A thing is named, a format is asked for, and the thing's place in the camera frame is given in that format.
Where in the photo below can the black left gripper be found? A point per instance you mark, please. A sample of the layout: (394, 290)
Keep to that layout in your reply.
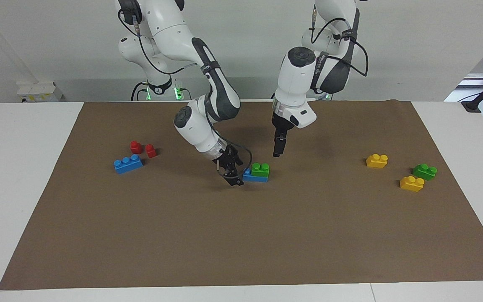
(281, 126)

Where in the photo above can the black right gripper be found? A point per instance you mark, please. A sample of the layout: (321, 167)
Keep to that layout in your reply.
(227, 157)

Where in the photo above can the blue three-stud toy block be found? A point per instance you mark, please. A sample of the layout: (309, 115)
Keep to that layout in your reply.
(253, 178)
(128, 164)

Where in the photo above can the green two-stud toy block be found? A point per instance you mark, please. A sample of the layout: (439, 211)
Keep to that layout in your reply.
(260, 170)
(424, 172)

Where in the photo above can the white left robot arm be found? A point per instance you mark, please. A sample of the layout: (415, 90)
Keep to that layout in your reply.
(298, 71)

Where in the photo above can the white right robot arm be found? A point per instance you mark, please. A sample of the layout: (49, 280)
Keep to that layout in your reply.
(170, 29)

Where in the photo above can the red one-stud toy block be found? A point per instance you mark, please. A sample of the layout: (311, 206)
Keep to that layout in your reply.
(136, 147)
(151, 151)

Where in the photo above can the yellow two-stud toy block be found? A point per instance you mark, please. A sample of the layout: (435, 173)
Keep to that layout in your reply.
(377, 161)
(411, 184)

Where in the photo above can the brown paper table mat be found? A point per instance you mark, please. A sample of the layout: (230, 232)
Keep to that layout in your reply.
(241, 235)

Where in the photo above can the white power strip box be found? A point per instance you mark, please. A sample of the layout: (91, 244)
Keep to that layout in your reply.
(39, 91)

